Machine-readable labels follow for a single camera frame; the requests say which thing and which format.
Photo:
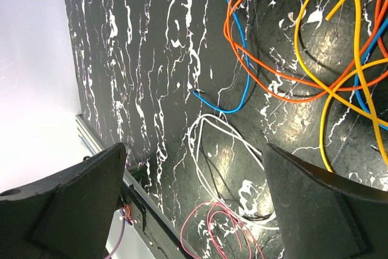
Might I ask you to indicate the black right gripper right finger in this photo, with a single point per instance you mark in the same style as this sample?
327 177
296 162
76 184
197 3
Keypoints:
322 214

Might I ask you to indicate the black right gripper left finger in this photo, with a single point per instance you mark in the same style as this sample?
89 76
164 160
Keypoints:
67 214

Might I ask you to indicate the aluminium frame rail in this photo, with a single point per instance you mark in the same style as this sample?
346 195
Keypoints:
133 173

